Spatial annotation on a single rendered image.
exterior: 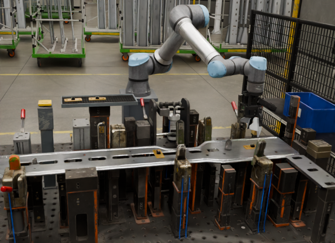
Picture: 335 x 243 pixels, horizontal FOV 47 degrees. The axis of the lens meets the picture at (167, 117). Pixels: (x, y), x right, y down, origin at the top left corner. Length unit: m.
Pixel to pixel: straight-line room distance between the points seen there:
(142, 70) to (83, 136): 0.60
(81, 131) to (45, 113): 0.24
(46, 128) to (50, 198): 0.35
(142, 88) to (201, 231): 0.88
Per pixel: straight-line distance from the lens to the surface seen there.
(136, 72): 2.21
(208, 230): 1.81
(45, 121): 1.97
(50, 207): 1.97
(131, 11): 8.59
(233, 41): 9.47
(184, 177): 1.59
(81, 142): 1.81
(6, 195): 1.52
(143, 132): 1.87
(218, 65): 1.71
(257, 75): 1.76
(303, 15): 4.53
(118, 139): 1.82
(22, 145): 1.82
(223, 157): 1.77
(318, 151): 1.91
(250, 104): 1.81
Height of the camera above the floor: 1.75
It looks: 20 degrees down
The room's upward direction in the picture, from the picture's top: 3 degrees clockwise
